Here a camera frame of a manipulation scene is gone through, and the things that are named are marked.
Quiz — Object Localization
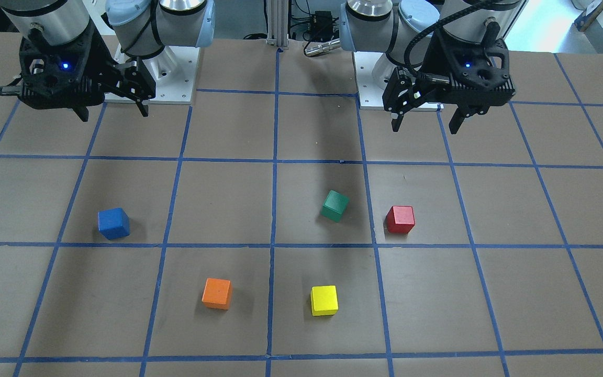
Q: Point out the yellow wooden block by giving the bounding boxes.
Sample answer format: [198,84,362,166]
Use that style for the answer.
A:
[309,285,338,316]

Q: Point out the blue wooden block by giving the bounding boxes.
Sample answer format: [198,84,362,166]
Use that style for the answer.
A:
[97,207,131,239]

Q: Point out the green wooden block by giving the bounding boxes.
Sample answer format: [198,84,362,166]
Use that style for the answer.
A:
[320,190,350,223]

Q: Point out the red wooden block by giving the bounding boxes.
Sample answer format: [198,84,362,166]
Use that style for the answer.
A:
[386,205,416,234]

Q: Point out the white base plate image-right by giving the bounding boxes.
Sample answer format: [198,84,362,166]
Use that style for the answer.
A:
[353,48,444,111]

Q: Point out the black electronics box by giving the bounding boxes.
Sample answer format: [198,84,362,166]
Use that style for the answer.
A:
[309,10,334,40]

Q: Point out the orange wooden block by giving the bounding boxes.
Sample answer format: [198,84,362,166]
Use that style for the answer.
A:
[201,278,233,310]

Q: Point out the aluminium frame post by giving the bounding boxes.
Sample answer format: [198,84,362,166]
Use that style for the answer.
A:
[265,0,290,50]

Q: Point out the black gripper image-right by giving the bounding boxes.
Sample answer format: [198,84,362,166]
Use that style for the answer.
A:
[383,26,516,135]

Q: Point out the silver metal cylinder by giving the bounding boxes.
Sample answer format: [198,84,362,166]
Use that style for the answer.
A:
[303,38,341,58]

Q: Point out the white base plate image-left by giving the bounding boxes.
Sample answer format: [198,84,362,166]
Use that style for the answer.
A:
[100,43,200,105]

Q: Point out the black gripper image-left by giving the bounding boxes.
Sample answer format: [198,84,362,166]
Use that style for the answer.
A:
[19,24,156,123]

